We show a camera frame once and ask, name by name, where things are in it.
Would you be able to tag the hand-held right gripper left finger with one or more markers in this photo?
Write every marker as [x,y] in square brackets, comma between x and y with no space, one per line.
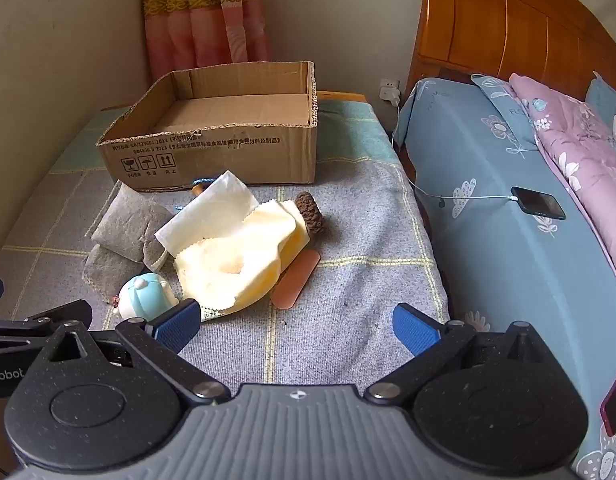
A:
[175,325]

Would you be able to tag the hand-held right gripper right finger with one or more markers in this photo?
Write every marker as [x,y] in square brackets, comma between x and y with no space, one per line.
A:
[413,327]

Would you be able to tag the light blue plush toy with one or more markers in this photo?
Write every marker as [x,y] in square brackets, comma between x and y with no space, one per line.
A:
[145,297]

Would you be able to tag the grey lace-edged cloth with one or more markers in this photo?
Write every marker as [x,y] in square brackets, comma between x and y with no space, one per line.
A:
[112,267]

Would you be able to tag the pale yellow cloth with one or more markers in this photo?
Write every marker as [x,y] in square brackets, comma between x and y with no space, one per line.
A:
[237,270]

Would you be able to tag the grey cloth pouch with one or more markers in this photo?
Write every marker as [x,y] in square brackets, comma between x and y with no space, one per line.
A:
[130,220]

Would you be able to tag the white cloth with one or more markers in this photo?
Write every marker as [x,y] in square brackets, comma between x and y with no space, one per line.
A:
[207,210]

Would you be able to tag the pink oblong sponge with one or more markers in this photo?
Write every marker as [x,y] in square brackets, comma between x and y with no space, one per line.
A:
[295,280]

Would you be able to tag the brown pine cone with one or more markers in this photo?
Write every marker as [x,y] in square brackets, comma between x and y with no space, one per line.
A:
[310,212]

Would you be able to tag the brown cardboard box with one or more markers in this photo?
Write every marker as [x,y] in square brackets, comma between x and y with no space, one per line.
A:
[212,150]

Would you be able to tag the blue floral bed sheet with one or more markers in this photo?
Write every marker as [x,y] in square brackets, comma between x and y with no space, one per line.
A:
[488,270]

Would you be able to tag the black smartphone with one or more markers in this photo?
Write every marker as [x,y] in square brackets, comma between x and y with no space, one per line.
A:
[538,204]

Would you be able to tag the red smartphone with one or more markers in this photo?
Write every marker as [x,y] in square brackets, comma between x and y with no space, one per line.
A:
[615,400]

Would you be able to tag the blue floral pillow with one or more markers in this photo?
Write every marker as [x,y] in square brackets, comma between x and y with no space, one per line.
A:
[503,110]
[605,105]

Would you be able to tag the pink floral pillow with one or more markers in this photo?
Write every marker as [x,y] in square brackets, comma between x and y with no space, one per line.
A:
[578,145]

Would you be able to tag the pink patterned curtain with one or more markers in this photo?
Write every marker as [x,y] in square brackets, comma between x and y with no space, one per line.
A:
[202,15]

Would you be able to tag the wooden headboard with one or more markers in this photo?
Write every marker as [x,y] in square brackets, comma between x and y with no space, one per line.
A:
[503,25]

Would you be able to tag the white wall charger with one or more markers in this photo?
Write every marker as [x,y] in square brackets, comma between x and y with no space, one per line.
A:
[389,92]

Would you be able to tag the wooden bed frame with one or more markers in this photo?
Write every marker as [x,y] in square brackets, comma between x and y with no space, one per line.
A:
[343,96]

